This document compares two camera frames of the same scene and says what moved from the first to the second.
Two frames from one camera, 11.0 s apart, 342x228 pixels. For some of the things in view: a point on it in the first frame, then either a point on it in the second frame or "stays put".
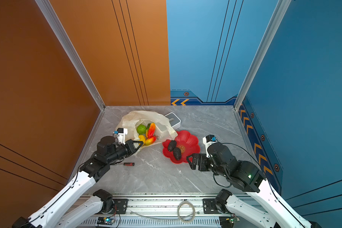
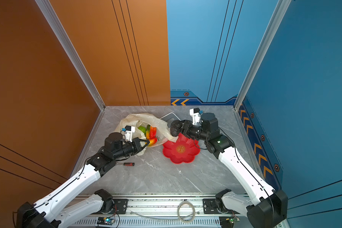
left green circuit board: [105, 220] stays put
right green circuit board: [227, 222] stays put
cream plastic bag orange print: [147, 127] stays put
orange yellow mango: [150, 140] stays put
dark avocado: [172, 145] → [175, 127]
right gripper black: [202, 157] → [187, 124]
